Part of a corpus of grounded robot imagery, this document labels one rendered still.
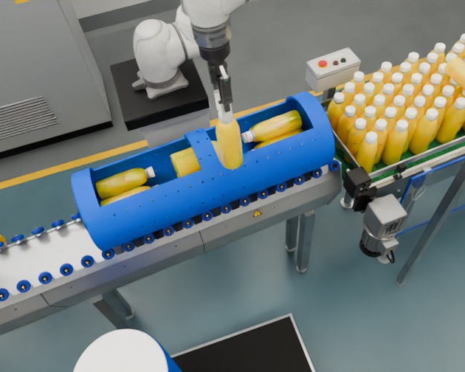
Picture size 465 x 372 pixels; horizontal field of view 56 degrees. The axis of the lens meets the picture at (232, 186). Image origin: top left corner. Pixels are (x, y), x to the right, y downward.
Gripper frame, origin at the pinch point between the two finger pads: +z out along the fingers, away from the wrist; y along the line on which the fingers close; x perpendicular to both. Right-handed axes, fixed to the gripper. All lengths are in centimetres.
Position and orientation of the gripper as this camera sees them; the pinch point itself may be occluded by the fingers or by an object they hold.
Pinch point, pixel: (223, 104)
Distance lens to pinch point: 120.7
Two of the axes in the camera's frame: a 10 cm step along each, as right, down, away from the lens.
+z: 1.0, 6.1, 7.9
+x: 9.3, -3.4, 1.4
